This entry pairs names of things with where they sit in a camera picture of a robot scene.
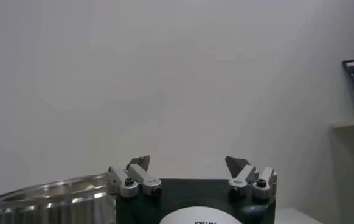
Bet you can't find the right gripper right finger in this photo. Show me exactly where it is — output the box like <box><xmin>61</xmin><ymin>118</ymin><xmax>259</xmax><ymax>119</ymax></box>
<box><xmin>224</xmin><ymin>155</ymin><xmax>278</xmax><ymax>200</ymax></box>

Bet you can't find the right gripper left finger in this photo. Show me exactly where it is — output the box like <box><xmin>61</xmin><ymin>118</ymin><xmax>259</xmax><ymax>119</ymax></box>
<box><xmin>105</xmin><ymin>155</ymin><xmax>162</xmax><ymax>198</ymax></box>

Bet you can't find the stainless steel steamer basket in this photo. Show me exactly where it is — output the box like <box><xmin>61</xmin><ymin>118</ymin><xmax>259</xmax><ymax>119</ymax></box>
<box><xmin>0</xmin><ymin>173</ymin><xmax>117</xmax><ymax>224</ymax></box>

